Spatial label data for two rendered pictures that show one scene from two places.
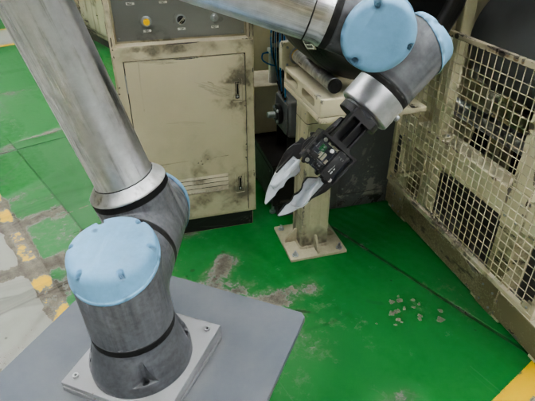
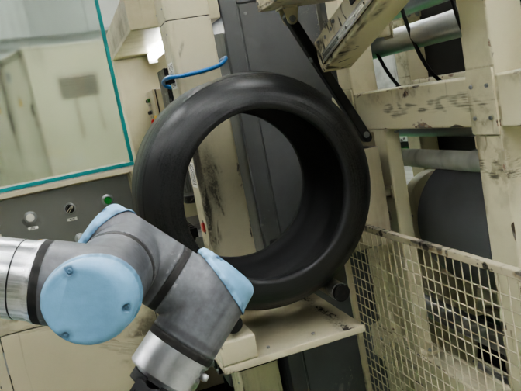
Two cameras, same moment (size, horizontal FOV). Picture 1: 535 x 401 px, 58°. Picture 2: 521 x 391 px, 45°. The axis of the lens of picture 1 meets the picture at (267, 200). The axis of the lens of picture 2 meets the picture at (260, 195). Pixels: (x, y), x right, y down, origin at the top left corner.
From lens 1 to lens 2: 0.32 m
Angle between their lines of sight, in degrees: 24
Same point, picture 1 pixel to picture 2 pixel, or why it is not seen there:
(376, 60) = (90, 330)
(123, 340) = not seen: outside the picture
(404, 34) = (112, 296)
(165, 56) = not seen: hidden behind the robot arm
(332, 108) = (237, 352)
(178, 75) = not seen: hidden behind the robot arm
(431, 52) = (216, 292)
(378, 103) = (163, 366)
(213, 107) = (123, 369)
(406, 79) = (192, 331)
